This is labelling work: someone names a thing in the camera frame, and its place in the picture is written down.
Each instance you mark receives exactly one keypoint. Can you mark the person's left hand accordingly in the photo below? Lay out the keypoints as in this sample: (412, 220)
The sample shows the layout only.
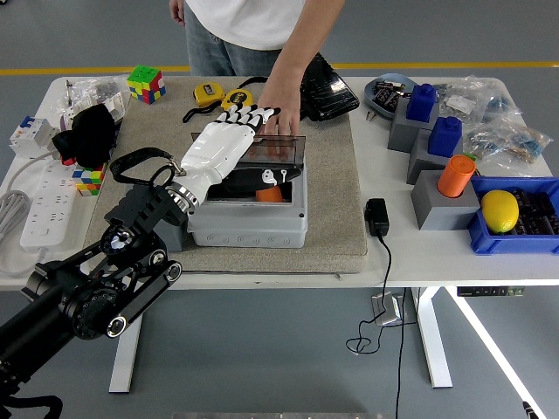
(288, 100)

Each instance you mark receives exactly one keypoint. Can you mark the person's right hand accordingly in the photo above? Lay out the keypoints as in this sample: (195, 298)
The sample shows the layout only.
(178, 11)

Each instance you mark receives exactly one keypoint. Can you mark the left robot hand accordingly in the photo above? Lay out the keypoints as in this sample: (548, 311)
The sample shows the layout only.
(214, 148)

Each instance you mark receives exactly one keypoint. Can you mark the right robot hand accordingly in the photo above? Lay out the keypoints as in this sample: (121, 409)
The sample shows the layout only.
(527, 411)

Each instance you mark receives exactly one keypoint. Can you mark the smoked transparent box lid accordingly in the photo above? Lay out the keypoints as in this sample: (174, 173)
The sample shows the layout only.
(290, 150)

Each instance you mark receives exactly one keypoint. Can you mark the orange cylinder battery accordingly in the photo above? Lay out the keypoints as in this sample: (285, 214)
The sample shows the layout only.
(454, 179)
(271, 195)

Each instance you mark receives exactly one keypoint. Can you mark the grey plastic junction box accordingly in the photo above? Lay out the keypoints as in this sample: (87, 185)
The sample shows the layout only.
(249, 231)

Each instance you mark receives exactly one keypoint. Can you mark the person's left forearm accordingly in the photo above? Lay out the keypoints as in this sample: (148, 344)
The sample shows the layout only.
(305, 43)

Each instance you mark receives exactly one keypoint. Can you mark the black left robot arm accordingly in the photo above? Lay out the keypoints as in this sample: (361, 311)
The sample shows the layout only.
(131, 218)

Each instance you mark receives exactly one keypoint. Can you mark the yellow tape measure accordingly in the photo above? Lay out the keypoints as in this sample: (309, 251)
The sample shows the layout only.
(207, 94)
(236, 98)

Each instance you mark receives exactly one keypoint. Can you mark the person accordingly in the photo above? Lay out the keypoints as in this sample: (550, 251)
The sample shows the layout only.
(244, 22)

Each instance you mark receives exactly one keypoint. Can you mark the large colourful puzzle cube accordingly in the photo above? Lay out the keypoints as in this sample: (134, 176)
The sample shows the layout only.
(146, 85)

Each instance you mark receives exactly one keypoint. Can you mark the blue-grey dish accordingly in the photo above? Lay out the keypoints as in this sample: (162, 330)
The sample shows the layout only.
(370, 94)

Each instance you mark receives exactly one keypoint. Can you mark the grey-brown mat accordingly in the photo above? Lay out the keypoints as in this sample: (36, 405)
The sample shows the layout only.
(327, 174)

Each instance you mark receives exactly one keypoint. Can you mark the grey block with round hole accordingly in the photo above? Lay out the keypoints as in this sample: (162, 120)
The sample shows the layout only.
(177, 235)

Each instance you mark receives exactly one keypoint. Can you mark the black capacitor pack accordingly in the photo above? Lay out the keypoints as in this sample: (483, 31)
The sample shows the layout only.
(384, 94)

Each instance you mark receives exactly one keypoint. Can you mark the clear bags small parts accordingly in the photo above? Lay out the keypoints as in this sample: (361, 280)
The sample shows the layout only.
(94, 89)

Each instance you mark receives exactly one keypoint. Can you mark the white table leg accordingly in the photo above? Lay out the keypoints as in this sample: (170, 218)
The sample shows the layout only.
(124, 366)
(432, 340)

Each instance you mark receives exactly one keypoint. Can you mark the grey block holder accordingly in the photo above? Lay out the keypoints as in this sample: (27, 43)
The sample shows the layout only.
(425, 163)
(441, 211)
(404, 131)

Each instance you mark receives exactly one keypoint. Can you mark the black table control panel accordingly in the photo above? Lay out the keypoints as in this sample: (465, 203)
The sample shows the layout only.
(491, 291)

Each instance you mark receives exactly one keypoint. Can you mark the black cloth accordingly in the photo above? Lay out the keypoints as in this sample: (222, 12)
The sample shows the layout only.
(87, 131)

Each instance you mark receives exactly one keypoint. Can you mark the small colourful puzzle cube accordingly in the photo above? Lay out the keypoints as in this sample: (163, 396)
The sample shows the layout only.
(89, 181)

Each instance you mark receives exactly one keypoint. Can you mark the blue bottle-shaped block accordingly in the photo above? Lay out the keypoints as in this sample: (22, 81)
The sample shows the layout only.
(421, 105)
(444, 139)

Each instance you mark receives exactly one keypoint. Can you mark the thin metal pen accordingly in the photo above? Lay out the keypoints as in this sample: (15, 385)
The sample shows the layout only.
(68, 91)

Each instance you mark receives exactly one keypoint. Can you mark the black power adapter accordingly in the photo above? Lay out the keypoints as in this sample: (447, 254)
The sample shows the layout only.
(377, 218)

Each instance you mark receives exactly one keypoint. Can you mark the blue plastic bin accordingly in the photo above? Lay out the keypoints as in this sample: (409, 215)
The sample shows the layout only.
(511, 244)

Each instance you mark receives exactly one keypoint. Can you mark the clear bag white parts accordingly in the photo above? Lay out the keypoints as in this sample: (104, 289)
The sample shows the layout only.
(458, 104)

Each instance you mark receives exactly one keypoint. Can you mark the white power strip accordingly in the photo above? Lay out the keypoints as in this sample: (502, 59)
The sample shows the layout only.
(43, 205)

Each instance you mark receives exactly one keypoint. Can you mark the white blue circuit breaker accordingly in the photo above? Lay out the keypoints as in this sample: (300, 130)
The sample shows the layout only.
(30, 137)

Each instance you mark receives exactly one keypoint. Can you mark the small green object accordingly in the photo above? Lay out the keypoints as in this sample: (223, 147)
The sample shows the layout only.
(470, 155)

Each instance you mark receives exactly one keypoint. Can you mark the black capacitors pile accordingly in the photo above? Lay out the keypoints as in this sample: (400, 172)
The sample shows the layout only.
(535, 214)

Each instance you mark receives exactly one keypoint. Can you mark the yellow lemon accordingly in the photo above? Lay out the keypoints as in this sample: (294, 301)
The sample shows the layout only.
(500, 211)

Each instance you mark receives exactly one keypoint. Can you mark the clear bag blue parts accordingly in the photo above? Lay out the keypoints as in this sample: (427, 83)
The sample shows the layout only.
(498, 105)

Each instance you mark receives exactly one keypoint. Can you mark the clear bag of resistors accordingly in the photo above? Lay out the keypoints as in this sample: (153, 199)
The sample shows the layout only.
(519, 144)

